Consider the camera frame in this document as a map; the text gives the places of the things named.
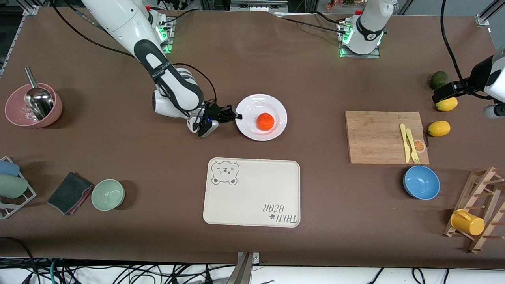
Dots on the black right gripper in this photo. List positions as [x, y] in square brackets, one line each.
[213, 112]

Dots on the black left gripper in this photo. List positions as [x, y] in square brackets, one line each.
[464, 85]

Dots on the white round plate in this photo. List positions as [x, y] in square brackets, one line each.
[250, 126]

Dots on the orange mandarin fruit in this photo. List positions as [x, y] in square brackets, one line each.
[265, 121]

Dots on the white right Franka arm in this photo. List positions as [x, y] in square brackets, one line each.
[118, 19]

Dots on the yellow lemon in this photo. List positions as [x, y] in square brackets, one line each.
[439, 128]
[447, 104]

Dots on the dark green avocado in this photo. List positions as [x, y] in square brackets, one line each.
[438, 80]

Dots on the orange slice charm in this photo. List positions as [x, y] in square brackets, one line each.
[419, 146]

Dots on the yellow plastic fork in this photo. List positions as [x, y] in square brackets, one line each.
[412, 146]

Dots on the yellow plastic knife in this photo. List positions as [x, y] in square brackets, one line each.
[405, 144]

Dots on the bamboo cutting board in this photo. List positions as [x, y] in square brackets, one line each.
[375, 138]

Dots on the cream tray with bear print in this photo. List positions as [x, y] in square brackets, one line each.
[252, 197]

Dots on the blue bowl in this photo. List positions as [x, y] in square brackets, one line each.
[421, 182]

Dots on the wooden peg rack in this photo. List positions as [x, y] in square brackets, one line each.
[471, 197]

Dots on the yellow mug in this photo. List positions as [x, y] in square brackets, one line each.
[467, 223]

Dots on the light green bowl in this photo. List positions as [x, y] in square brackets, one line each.
[107, 194]

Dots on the dark grey folded cloth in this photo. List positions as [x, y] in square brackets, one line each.
[69, 192]

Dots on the metal scoop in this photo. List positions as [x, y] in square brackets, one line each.
[39, 102]

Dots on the pink bowl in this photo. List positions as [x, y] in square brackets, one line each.
[15, 108]

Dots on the pale blue cup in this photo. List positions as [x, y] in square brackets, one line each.
[8, 168]

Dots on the pale green cup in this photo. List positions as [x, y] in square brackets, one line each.
[12, 186]

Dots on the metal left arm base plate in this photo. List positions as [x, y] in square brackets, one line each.
[371, 56]

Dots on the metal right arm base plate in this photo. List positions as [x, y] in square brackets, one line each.
[169, 43]

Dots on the aluminium frame profile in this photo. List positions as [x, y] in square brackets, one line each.
[256, 6]

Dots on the metal table clamp bracket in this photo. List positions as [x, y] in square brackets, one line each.
[244, 272]

